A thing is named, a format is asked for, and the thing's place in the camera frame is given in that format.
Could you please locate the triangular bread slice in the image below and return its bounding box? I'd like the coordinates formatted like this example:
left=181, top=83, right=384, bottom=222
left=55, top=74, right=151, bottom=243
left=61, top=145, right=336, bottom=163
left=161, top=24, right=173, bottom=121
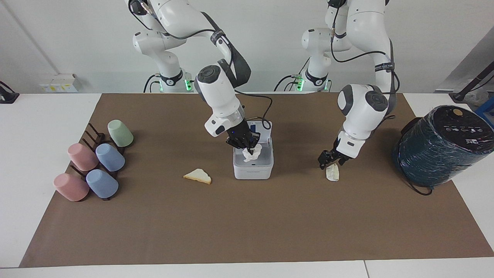
left=183, top=168, right=212, bottom=185

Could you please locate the white wall socket box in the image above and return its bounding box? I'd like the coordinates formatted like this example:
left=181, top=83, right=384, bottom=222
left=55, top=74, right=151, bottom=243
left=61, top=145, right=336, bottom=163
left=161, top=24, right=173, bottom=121
left=38, top=73, right=84, bottom=93

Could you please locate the black stand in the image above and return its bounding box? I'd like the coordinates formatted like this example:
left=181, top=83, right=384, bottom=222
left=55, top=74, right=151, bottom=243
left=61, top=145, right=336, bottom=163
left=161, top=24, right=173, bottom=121
left=449, top=61, right=494, bottom=103
left=0, top=81, right=20, bottom=104

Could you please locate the green cup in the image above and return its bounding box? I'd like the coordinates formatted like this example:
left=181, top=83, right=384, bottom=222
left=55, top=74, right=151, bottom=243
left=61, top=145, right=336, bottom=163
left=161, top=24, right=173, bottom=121
left=107, top=119, right=134, bottom=148

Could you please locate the black cable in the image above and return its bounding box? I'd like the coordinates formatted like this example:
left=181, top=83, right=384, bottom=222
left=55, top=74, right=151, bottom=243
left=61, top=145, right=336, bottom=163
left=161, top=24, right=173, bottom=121
left=330, top=0, right=389, bottom=64
left=129, top=0, right=217, bottom=41
left=401, top=170, right=434, bottom=196
left=143, top=74, right=161, bottom=93
left=234, top=89, right=273, bottom=131
left=274, top=57, right=311, bottom=93

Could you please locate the pink cup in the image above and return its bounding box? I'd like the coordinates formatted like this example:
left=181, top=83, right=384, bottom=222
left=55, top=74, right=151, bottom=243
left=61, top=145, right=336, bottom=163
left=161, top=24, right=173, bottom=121
left=67, top=143, right=100, bottom=172
left=53, top=173, right=90, bottom=202

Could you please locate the white bin with lid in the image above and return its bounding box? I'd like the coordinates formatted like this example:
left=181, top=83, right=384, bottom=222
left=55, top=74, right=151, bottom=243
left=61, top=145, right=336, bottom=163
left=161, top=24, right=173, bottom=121
left=233, top=120, right=274, bottom=180

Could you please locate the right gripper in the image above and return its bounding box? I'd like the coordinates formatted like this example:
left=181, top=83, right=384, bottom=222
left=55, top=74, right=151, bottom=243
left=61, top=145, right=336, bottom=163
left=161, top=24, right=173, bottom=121
left=225, top=120, right=262, bottom=155

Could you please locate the dark brown cup rack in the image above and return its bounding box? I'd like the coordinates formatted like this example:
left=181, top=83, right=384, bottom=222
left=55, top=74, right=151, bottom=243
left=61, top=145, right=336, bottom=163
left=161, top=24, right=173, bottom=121
left=69, top=122, right=126, bottom=201

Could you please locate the black plastic-wrapped cylinder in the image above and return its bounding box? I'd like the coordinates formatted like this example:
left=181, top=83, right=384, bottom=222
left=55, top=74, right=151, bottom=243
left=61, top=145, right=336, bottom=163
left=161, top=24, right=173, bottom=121
left=392, top=105, right=494, bottom=188

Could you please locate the white tissue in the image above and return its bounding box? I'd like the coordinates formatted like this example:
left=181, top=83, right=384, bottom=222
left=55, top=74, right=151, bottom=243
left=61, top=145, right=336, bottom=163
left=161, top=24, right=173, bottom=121
left=242, top=143, right=263, bottom=163

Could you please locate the blue cup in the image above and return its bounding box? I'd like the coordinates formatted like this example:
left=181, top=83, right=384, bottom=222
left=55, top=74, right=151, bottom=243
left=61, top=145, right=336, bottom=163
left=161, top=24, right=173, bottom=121
left=85, top=169, right=119, bottom=199
left=95, top=143, right=126, bottom=172

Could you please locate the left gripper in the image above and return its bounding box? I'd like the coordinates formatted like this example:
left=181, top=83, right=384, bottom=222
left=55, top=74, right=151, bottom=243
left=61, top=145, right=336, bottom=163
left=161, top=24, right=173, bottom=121
left=317, top=139, right=349, bottom=171

